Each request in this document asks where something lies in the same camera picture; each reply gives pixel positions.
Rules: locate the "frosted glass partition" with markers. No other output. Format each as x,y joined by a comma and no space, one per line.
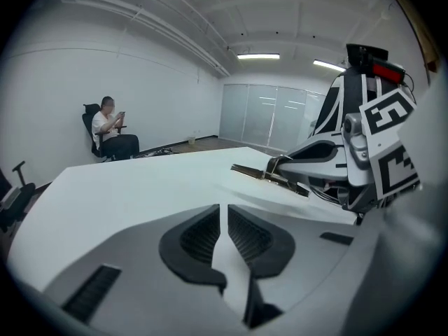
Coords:
259,114

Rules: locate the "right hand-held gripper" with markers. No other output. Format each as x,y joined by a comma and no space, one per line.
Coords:
388,142

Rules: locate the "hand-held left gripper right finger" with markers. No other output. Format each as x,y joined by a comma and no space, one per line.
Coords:
315,268

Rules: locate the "white ceiling pipes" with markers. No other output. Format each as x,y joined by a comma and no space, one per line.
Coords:
168,23

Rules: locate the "black chair with armrest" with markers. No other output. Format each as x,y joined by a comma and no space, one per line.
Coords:
15,201

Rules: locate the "ceiling strip light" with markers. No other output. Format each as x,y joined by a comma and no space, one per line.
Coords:
329,65
258,56

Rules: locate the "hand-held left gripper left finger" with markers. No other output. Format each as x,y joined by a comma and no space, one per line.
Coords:
140,257

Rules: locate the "small waste bin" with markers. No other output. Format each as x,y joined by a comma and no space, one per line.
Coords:
191,140

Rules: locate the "black office chair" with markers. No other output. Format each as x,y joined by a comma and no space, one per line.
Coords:
89,124

